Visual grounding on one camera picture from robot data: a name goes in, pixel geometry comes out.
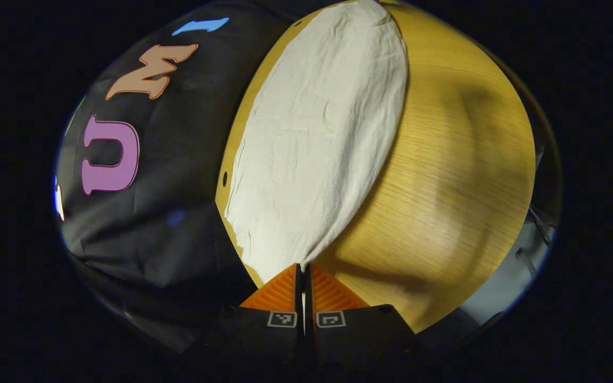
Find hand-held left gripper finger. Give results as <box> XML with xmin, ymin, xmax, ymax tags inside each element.
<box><xmin>305</xmin><ymin>263</ymin><xmax>425</xmax><ymax>374</ymax></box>
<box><xmin>195</xmin><ymin>263</ymin><xmax>305</xmax><ymax>376</ymax></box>

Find white jeans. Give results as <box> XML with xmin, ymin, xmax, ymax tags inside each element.
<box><xmin>225</xmin><ymin>0</ymin><xmax>409</xmax><ymax>284</ymax></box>

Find black backdrop cloth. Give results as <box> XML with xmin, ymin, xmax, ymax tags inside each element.
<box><xmin>54</xmin><ymin>0</ymin><xmax>339</xmax><ymax>352</ymax></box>

